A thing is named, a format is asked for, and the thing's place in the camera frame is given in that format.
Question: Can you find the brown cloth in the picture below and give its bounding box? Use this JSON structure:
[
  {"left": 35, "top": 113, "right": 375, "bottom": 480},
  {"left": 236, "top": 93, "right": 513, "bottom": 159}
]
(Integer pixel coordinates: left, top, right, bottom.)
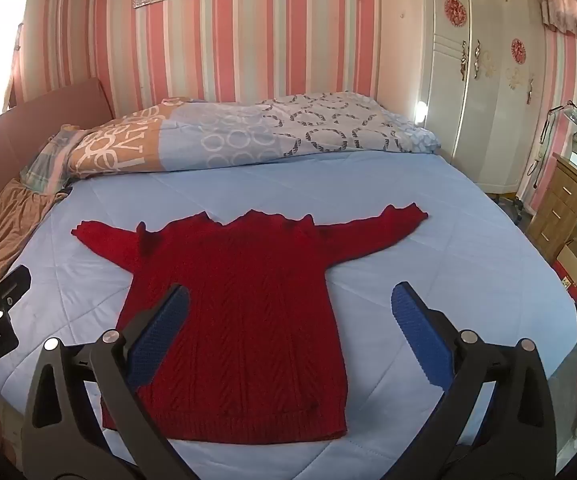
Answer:
[{"left": 0, "top": 177, "right": 72, "bottom": 301}]

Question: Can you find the pink headboard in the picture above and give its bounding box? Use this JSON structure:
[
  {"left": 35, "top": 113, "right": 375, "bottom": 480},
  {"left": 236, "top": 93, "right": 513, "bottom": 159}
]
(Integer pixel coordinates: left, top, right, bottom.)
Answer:
[{"left": 0, "top": 77, "right": 115, "bottom": 241}]

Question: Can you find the white desk lamp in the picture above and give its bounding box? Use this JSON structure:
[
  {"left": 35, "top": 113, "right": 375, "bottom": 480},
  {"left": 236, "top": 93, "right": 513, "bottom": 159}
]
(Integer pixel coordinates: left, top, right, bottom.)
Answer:
[{"left": 527, "top": 101, "right": 577, "bottom": 191}]

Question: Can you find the plaid pillow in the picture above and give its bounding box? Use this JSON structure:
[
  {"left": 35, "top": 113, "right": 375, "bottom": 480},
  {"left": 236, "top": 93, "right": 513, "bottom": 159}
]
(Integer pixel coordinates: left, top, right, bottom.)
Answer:
[{"left": 20, "top": 124, "right": 80, "bottom": 195}]

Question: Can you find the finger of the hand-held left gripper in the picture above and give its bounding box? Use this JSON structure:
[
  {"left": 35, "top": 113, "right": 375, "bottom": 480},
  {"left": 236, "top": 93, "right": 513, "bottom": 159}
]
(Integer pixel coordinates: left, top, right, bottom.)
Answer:
[{"left": 0, "top": 266, "right": 32, "bottom": 336}]

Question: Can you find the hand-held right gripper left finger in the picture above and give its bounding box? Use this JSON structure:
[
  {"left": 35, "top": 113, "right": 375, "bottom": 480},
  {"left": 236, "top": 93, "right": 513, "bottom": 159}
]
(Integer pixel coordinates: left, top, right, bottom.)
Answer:
[{"left": 21, "top": 284, "right": 192, "bottom": 480}]

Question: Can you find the wooden desk with drawers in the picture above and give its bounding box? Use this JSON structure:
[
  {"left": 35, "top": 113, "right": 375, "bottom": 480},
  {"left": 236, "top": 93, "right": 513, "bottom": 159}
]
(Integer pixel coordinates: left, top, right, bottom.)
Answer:
[{"left": 525, "top": 152, "right": 577, "bottom": 306}]

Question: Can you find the white wardrobe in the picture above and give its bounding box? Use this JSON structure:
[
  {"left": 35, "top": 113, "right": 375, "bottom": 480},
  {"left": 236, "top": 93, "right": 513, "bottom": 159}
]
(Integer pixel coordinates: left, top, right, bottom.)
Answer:
[{"left": 415, "top": 0, "right": 545, "bottom": 195}]

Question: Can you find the red knitted sweater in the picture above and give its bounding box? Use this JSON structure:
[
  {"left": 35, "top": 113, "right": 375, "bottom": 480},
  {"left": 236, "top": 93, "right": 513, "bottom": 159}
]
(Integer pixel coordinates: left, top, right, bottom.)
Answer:
[{"left": 71, "top": 203, "right": 429, "bottom": 446}]

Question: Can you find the blue orange patterned quilt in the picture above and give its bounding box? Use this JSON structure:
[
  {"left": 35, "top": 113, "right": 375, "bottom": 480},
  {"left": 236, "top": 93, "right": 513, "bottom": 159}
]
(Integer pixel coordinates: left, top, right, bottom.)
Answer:
[{"left": 63, "top": 91, "right": 441, "bottom": 181}]

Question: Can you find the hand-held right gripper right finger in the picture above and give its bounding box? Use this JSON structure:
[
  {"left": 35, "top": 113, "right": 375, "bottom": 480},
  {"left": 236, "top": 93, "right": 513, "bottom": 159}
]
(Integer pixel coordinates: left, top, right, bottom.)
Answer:
[{"left": 383, "top": 281, "right": 559, "bottom": 480}]

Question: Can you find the bed with light blue sheet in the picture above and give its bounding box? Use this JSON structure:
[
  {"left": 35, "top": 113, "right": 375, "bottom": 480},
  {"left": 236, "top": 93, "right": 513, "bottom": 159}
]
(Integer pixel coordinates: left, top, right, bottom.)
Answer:
[{"left": 0, "top": 150, "right": 577, "bottom": 480}]

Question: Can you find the large red round wardrobe sticker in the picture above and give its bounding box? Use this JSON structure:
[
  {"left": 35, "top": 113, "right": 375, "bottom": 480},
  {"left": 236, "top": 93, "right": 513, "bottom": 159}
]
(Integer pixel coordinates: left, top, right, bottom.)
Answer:
[{"left": 443, "top": 0, "right": 471, "bottom": 26}]

